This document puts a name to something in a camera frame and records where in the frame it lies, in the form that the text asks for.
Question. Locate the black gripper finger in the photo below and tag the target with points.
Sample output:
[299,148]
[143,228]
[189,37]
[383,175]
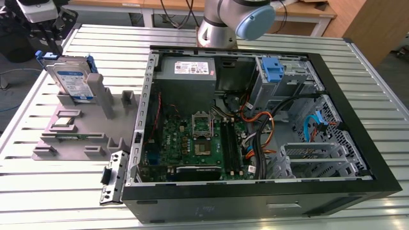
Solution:
[67,21]
[43,31]

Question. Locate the hard disk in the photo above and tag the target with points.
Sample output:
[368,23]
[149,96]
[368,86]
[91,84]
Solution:
[73,81]

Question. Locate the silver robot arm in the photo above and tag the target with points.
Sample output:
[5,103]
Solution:
[214,31]

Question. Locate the grey metal disk bay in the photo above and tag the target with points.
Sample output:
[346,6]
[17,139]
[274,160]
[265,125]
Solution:
[319,160]

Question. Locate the black mesh waste bin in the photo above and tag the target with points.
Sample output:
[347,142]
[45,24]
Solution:
[19,52]

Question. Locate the silver CPU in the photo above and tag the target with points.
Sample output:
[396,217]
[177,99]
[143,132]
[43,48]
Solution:
[65,121]

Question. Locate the grey parts rack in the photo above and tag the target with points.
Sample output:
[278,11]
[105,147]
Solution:
[97,129]

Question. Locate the green RAM stick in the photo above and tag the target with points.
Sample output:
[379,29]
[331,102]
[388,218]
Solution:
[74,137]

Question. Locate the grey power supply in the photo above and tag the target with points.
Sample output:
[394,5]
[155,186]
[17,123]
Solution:
[186,95]

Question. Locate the green motherboard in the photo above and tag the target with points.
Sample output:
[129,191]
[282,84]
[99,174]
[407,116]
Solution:
[179,143]

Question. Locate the blue drive latch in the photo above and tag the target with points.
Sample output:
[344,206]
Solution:
[273,72]

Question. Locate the CPU socket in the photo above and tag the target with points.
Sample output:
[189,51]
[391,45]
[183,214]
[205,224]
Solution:
[205,147]

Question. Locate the grey metal drive cage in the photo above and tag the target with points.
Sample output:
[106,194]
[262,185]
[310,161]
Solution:
[269,93]

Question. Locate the RAM slot white clips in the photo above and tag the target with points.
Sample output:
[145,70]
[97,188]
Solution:
[229,146]
[238,146]

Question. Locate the black graphics card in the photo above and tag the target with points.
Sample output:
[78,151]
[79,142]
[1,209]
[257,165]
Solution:
[198,173]

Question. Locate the black PC case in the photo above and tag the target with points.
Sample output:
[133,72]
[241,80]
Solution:
[225,206]

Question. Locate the brown wooden cabinet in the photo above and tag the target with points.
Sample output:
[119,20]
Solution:
[378,24]

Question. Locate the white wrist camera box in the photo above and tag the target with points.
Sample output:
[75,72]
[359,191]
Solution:
[38,12]

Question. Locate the wooden desk white frame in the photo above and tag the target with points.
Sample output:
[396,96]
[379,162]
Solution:
[307,9]
[106,2]

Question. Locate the grey metal card bracket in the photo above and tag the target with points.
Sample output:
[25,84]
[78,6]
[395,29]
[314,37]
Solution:
[117,177]

